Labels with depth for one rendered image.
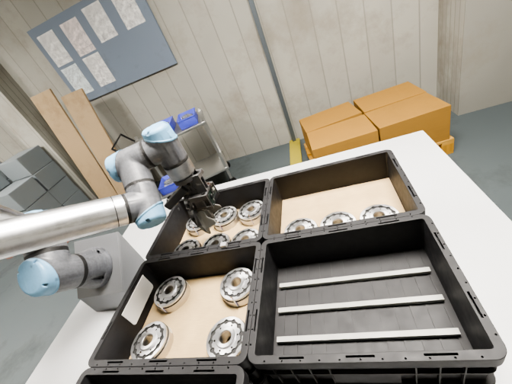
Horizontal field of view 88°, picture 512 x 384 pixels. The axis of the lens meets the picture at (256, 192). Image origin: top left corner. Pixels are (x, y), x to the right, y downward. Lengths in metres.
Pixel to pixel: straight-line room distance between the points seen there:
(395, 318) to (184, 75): 2.91
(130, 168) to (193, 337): 0.45
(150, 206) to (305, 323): 0.45
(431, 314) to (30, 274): 1.05
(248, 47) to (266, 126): 0.83
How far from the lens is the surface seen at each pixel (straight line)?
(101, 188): 3.78
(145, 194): 0.70
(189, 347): 0.78
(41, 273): 1.03
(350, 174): 0.95
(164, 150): 0.72
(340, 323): 0.67
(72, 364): 1.25
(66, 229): 0.68
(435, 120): 2.37
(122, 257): 1.13
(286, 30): 2.93
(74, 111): 3.54
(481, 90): 3.09
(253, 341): 0.59
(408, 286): 0.71
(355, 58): 3.05
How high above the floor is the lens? 1.43
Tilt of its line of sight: 33 degrees down
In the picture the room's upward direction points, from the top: 25 degrees counter-clockwise
